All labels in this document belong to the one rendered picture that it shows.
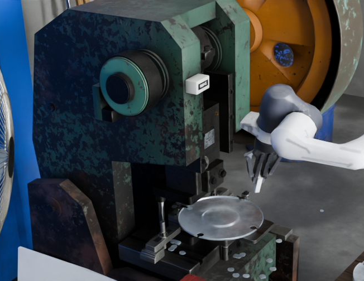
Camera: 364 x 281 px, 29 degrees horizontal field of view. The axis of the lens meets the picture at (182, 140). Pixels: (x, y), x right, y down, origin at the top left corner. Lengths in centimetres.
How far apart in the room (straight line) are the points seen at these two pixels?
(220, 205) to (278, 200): 167
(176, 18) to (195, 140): 38
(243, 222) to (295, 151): 56
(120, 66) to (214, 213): 69
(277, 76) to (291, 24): 20
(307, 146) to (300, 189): 239
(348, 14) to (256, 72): 42
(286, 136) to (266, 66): 69
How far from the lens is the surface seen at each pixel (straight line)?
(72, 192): 244
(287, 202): 411
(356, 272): 285
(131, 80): 198
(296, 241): 260
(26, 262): 272
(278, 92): 194
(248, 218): 240
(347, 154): 186
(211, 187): 233
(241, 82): 233
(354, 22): 239
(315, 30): 237
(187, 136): 210
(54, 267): 263
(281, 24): 246
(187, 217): 241
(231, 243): 241
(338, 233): 385
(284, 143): 188
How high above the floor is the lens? 200
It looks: 24 degrees down
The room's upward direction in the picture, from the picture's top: 2 degrees counter-clockwise
